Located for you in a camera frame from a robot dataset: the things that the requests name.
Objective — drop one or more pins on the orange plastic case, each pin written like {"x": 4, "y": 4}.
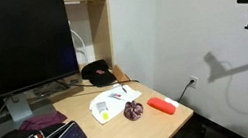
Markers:
{"x": 161, "y": 105}

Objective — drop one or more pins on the small white oblong object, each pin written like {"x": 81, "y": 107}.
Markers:
{"x": 174, "y": 103}

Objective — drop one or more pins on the black bag under desk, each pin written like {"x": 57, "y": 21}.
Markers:
{"x": 189, "y": 135}

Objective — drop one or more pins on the small dark pen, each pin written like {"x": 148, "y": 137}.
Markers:
{"x": 124, "y": 89}

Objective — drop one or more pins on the purple velvet scrunchie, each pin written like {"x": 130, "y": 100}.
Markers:
{"x": 133, "y": 110}

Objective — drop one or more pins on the light wooden shelf unit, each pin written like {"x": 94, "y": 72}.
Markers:
{"x": 100, "y": 25}

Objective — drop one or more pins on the black cap with red logo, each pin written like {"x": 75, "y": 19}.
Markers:
{"x": 92, "y": 71}

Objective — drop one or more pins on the purple cloth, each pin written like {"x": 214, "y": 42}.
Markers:
{"x": 43, "y": 121}

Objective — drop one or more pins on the large black computer monitor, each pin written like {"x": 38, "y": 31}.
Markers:
{"x": 14, "y": 40}

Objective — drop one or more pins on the silver monitor stand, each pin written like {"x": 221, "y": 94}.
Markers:
{"x": 19, "y": 108}

